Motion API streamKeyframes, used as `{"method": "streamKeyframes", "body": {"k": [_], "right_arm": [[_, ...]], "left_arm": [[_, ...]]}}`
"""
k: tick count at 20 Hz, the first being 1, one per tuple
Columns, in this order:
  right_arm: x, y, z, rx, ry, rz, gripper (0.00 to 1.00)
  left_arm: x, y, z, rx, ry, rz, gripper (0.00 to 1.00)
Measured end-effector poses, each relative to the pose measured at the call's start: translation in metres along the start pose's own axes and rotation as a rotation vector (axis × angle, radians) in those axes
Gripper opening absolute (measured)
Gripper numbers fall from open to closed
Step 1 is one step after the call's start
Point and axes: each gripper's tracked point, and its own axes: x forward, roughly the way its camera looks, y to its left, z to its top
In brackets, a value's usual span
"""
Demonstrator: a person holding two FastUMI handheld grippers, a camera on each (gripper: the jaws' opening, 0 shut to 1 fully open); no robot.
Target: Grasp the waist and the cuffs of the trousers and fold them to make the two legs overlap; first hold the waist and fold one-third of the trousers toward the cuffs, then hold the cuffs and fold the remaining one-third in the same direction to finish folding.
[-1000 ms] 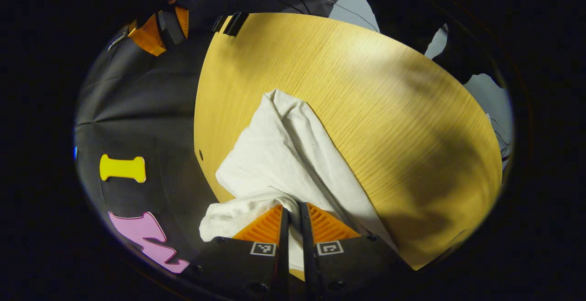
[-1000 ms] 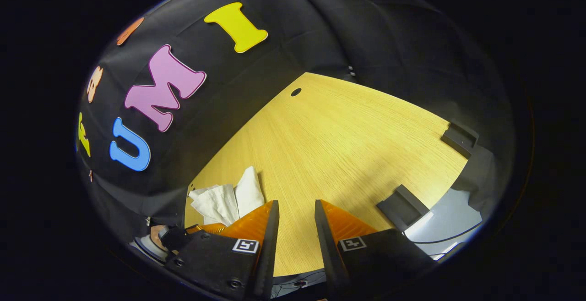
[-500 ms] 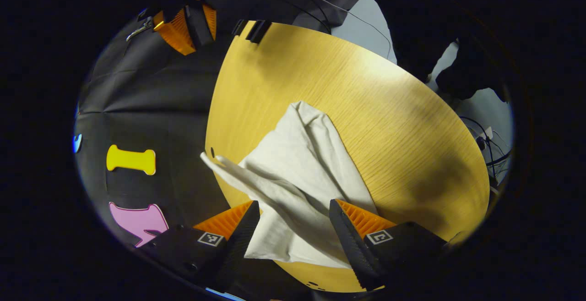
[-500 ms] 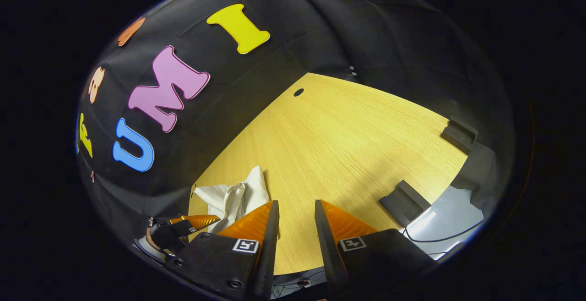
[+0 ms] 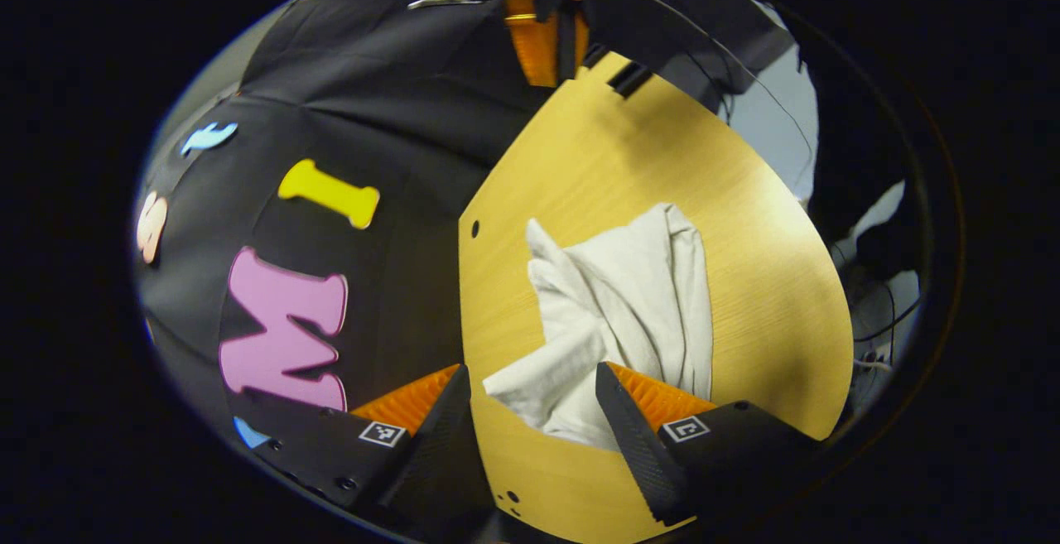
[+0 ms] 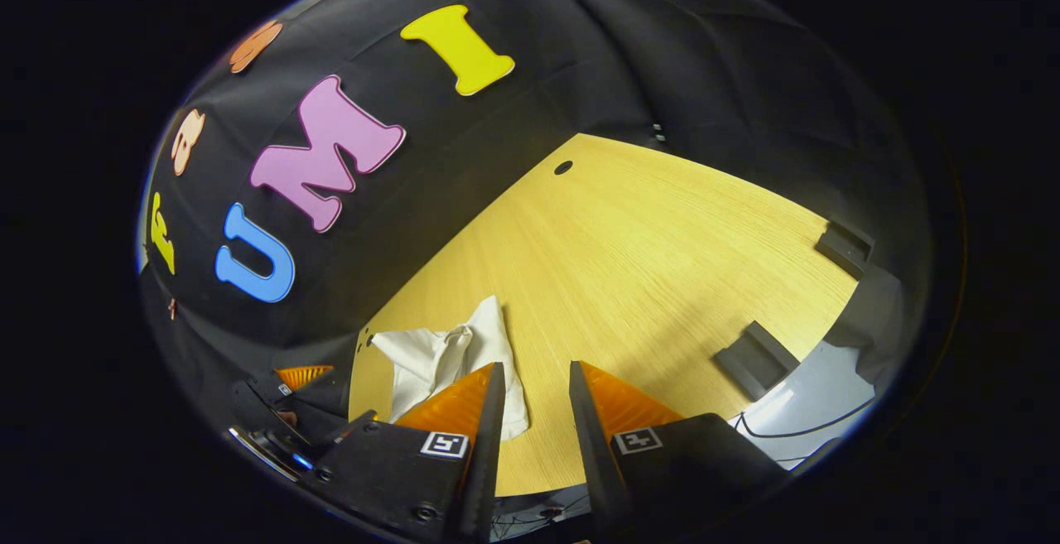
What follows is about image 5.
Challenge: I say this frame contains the person's dark clothing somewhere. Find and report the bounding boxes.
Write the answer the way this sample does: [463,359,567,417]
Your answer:
[805,47,922,259]

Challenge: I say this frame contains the black table edge bracket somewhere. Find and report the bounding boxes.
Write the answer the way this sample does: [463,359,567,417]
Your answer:
[607,61,656,100]

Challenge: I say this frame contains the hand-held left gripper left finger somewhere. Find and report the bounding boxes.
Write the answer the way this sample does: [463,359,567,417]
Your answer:
[238,363,491,522]

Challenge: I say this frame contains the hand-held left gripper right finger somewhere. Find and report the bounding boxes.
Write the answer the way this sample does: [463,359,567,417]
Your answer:
[595,360,822,528]

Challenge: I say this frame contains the black floor cables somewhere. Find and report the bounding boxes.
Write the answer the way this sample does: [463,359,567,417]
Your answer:
[828,238,922,373]

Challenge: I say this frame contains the white jeans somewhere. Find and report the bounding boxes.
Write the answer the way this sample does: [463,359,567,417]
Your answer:
[483,202,716,453]

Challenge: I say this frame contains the black backdrop cloth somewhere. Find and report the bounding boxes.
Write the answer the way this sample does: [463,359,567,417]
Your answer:
[131,0,797,447]

